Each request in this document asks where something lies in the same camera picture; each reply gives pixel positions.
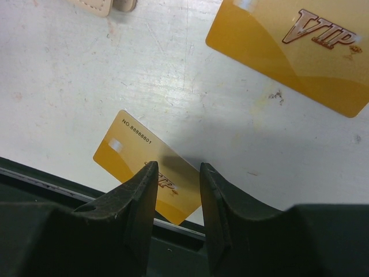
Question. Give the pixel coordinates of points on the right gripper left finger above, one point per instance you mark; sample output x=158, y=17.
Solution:
x=109, y=235

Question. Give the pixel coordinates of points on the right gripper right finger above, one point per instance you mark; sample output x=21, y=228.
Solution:
x=246, y=237

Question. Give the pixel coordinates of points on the gold vip card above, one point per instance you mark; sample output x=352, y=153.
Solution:
x=128, y=146
x=317, y=48

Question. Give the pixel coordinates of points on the beige leather card holder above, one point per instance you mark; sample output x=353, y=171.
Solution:
x=102, y=8

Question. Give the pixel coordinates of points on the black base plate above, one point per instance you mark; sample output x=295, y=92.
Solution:
x=175, y=250

